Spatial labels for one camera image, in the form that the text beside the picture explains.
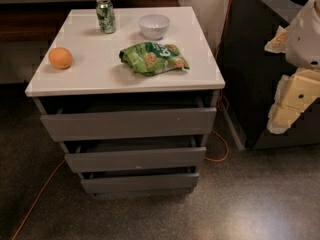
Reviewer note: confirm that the green soda can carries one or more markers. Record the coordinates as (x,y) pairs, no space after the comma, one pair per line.
(106,16)

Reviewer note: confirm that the white bowl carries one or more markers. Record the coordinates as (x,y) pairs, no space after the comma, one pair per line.
(154,26)

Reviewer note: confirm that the grey drawer cabinet white top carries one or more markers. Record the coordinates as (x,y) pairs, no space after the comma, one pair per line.
(97,80)

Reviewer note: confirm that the green chip bag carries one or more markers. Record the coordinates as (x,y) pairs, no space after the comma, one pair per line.
(149,58)

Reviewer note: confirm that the orange fruit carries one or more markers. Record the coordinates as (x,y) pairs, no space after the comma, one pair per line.
(60,58)

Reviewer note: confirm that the grey top drawer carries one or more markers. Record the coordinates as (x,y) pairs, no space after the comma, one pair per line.
(129,124)

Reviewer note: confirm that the black trash bin cabinet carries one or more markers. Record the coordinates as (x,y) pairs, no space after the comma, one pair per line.
(252,75)

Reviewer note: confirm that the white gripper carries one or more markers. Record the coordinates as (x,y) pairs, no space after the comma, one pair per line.
(304,40)

